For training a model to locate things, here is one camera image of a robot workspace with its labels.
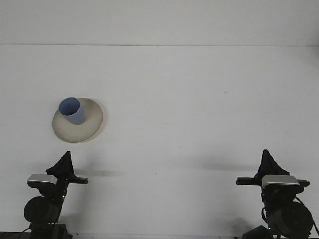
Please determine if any pale blue cup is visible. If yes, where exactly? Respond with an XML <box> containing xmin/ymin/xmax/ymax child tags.
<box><xmin>58</xmin><ymin>97</ymin><xmax>87</xmax><ymax>125</ymax></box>

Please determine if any pale round plate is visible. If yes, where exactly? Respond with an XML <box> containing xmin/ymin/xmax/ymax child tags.
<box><xmin>52</xmin><ymin>97</ymin><xmax>107</xmax><ymax>144</ymax></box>

